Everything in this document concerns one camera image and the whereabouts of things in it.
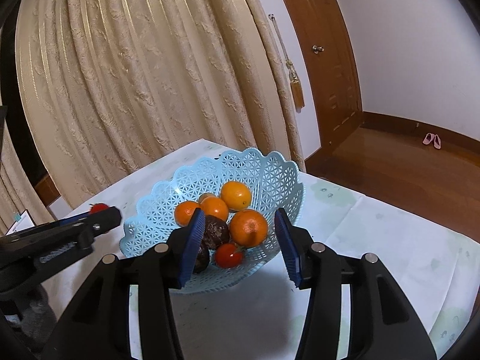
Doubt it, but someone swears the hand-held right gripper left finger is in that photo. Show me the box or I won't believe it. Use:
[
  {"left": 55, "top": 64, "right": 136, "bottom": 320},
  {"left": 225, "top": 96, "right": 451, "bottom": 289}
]
[{"left": 40, "top": 207, "right": 206, "bottom": 360}]

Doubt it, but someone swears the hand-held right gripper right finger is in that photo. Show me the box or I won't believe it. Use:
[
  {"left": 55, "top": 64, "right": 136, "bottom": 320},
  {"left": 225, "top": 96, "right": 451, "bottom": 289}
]
[{"left": 274, "top": 207, "right": 437, "bottom": 360}]

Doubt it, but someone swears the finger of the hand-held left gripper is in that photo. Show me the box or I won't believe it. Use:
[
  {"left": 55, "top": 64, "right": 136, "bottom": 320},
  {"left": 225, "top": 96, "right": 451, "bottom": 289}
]
[
  {"left": 77, "top": 206, "right": 122, "bottom": 250},
  {"left": 56, "top": 212, "right": 93, "bottom": 228}
]

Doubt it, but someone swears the dark purple passion fruit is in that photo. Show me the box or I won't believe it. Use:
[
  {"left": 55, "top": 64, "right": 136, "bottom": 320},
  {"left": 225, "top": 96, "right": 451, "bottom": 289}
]
[
  {"left": 192, "top": 245, "right": 211, "bottom": 274},
  {"left": 202, "top": 215, "right": 230, "bottom": 251}
]

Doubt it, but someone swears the small orange mandarin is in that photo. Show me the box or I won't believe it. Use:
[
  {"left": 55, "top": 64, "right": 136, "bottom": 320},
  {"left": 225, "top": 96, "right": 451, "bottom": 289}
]
[
  {"left": 200, "top": 196, "right": 230, "bottom": 222},
  {"left": 174, "top": 201, "right": 201, "bottom": 228}
]

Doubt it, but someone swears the textured orange with stem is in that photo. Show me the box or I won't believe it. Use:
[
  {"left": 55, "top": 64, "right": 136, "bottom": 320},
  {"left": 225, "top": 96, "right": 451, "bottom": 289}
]
[{"left": 229, "top": 210, "right": 269, "bottom": 248}]

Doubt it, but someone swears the large smooth orange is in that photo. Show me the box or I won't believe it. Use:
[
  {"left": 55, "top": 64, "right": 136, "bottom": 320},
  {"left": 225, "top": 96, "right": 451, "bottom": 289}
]
[{"left": 220, "top": 181, "right": 252, "bottom": 211}]

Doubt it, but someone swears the light blue lattice basket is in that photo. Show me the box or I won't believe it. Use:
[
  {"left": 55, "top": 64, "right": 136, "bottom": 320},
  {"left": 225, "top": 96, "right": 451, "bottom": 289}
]
[{"left": 119, "top": 148, "right": 304, "bottom": 295}]

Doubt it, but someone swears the beige patterned curtain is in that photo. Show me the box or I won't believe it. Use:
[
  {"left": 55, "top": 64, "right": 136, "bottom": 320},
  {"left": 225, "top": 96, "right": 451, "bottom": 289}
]
[
  {"left": 15, "top": 0, "right": 304, "bottom": 211},
  {"left": 0, "top": 146, "right": 53, "bottom": 233}
]

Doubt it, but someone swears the gold curtain tassel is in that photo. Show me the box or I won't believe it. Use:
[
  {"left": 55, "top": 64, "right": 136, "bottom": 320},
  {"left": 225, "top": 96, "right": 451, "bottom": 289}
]
[{"left": 286, "top": 58, "right": 304, "bottom": 114}]

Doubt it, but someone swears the brown wooden door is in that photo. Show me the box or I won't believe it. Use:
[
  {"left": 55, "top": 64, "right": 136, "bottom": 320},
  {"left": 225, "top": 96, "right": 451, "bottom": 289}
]
[{"left": 270, "top": 0, "right": 364, "bottom": 148}]

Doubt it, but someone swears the curtain tassel tieback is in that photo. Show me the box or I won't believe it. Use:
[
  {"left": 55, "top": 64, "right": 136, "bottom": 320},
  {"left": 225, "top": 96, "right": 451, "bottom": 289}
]
[{"left": 268, "top": 13, "right": 291, "bottom": 64}]

